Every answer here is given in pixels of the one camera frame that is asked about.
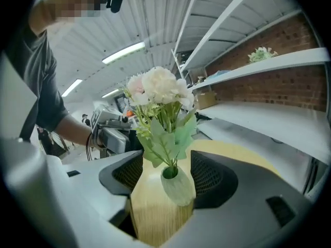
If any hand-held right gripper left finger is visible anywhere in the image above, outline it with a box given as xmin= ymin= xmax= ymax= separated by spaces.
xmin=63 ymin=150 xmax=144 ymax=222

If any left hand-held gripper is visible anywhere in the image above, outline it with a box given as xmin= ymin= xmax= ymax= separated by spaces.
xmin=90 ymin=107 xmax=138 ymax=152

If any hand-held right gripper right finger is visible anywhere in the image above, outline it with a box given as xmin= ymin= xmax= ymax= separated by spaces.
xmin=160 ymin=150 xmax=315 ymax=248

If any pale green vase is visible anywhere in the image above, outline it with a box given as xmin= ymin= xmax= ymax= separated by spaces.
xmin=160 ymin=165 xmax=197 ymax=207

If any pink white flowers bunch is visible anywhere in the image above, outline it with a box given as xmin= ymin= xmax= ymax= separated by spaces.
xmin=121 ymin=66 xmax=199 ymax=169

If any person's left forearm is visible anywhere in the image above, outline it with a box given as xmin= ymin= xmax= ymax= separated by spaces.
xmin=55 ymin=113 xmax=100 ymax=149

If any black monitor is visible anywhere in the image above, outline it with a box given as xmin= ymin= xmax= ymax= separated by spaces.
xmin=114 ymin=94 xmax=128 ymax=112

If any ceiling tube light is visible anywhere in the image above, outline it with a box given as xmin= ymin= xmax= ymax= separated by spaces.
xmin=101 ymin=88 xmax=121 ymax=99
xmin=61 ymin=79 xmax=84 ymax=98
xmin=101 ymin=41 xmax=146 ymax=65

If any round wooden table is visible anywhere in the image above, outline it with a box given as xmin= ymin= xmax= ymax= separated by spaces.
xmin=130 ymin=139 xmax=281 ymax=246

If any white metal shelving rack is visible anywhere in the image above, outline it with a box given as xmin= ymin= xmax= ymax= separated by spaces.
xmin=170 ymin=0 xmax=331 ymax=199

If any person's dark shirt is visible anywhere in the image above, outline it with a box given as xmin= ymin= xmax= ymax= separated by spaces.
xmin=4 ymin=16 xmax=70 ymax=142

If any open cardboard box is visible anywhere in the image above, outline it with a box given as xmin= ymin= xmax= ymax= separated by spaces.
xmin=193 ymin=91 xmax=218 ymax=111

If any turquoise plastic packet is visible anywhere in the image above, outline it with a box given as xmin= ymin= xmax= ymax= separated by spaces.
xmin=206 ymin=69 xmax=231 ymax=81

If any small white flower spray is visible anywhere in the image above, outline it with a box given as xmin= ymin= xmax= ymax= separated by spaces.
xmin=247 ymin=46 xmax=279 ymax=64

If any person's head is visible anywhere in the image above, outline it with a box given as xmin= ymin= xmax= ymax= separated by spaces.
xmin=27 ymin=0 xmax=110 ymax=36

